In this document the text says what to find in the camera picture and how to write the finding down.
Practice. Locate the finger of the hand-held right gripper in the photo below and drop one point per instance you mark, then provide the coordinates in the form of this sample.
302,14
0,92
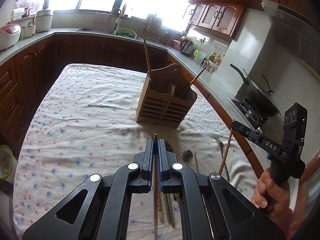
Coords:
250,133

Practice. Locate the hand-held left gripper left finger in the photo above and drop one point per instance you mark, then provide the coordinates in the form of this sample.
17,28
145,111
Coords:
150,160

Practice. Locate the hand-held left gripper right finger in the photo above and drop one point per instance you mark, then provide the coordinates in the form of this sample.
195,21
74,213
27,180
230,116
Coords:
161,160

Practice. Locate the steel spoon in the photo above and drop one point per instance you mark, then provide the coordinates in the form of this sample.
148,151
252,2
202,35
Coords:
187,156

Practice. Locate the light wooden chopstick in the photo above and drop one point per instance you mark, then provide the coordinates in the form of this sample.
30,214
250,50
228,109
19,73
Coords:
226,150

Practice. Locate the dark chopstick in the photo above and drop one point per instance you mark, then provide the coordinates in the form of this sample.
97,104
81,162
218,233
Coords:
155,205

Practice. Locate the wooden utensil holder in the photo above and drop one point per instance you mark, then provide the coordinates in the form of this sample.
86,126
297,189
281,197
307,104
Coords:
162,112

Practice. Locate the person's right hand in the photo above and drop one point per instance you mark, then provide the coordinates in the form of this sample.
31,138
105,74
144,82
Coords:
282,202

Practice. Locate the black gas stove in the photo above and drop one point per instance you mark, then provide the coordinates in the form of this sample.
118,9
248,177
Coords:
250,115

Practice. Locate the black wok with lid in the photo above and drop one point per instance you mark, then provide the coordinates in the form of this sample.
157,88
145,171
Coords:
260,95

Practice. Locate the brown wooden chopstick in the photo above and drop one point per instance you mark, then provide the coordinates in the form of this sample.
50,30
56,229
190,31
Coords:
147,57
197,76
160,205

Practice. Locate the metal chopstick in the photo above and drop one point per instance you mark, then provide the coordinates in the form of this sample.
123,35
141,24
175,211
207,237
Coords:
169,210

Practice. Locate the grey kitchen countertop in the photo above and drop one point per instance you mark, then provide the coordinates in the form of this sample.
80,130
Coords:
215,85

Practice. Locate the floral white tablecloth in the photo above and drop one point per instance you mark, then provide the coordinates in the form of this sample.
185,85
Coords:
87,130

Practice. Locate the pale spoon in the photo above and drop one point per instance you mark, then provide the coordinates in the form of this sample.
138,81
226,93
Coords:
172,88

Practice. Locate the spice jar set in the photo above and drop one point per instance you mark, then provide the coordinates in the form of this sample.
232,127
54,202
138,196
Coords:
211,67

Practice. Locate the condiment jar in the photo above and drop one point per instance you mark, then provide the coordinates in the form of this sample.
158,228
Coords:
213,56

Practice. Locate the range hood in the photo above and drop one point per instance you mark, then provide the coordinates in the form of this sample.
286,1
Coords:
297,35

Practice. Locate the green mug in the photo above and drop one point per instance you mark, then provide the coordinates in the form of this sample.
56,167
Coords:
197,54

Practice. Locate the steel electric kettle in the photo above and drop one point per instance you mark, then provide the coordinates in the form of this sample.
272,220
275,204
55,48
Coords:
187,46

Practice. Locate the pink box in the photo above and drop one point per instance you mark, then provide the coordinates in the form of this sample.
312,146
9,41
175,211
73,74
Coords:
177,45

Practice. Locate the brown wooden upper cabinets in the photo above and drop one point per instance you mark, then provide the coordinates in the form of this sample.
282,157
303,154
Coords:
225,10

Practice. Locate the brown wooden cabinets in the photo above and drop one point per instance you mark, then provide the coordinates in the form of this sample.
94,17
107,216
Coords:
225,10
25,85

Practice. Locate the dark figurine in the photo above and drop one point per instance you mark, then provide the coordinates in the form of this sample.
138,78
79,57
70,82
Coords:
168,33

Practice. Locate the green colander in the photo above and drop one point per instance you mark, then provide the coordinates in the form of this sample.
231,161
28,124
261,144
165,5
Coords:
125,32

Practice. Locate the wooden knife rack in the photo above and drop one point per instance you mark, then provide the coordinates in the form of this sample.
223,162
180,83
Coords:
153,28

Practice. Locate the green rimmed bowl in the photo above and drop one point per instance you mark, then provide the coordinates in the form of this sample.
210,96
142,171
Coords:
5,161

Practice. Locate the brown wooden lower cabinets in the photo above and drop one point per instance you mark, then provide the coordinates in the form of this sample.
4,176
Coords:
25,85

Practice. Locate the chrome kitchen faucet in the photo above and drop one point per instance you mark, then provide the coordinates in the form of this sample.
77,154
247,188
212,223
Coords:
117,17

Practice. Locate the yellow oil bottle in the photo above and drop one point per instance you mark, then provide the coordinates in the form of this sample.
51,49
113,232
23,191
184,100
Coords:
124,8

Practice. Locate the large white cooker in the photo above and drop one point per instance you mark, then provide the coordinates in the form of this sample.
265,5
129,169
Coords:
44,21

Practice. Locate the small white electric pot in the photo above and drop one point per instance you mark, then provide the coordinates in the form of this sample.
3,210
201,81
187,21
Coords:
28,31

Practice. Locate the white pink rice cooker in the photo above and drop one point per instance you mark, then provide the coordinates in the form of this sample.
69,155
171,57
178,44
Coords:
8,36

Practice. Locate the white storage container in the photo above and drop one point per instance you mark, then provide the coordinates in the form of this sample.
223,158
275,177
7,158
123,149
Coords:
22,13

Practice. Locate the wall socket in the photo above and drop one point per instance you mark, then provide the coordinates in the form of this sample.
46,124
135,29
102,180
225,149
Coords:
203,39

